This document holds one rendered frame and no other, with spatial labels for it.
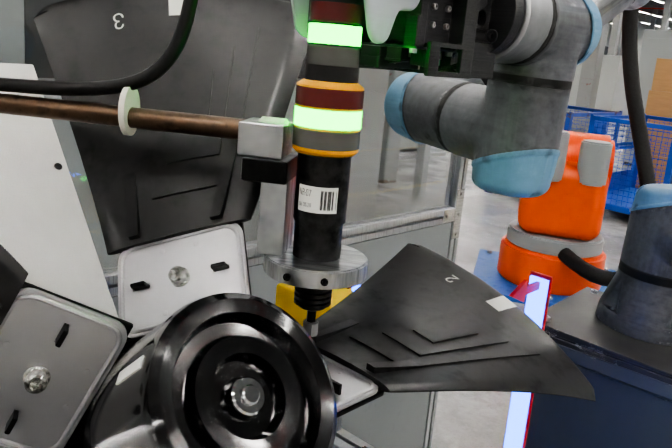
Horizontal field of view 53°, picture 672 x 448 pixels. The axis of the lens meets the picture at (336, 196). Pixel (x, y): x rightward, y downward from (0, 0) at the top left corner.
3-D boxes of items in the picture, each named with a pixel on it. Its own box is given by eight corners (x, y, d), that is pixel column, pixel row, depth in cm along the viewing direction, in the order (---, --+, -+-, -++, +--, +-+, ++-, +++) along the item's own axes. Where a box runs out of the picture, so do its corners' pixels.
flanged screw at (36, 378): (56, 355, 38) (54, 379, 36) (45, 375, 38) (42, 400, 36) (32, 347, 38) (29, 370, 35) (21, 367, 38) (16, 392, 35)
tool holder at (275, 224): (220, 277, 43) (228, 124, 41) (250, 247, 50) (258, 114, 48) (359, 296, 42) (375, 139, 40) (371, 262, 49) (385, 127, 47)
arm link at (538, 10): (560, -28, 54) (472, -28, 59) (532, -37, 51) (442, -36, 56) (545, 67, 56) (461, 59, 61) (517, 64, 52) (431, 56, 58)
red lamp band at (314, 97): (288, 105, 42) (289, 85, 41) (302, 100, 46) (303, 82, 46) (358, 112, 41) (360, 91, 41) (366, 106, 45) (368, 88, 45)
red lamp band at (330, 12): (304, 19, 41) (305, -1, 41) (314, 22, 44) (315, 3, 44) (359, 24, 41) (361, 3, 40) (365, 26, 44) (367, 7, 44)
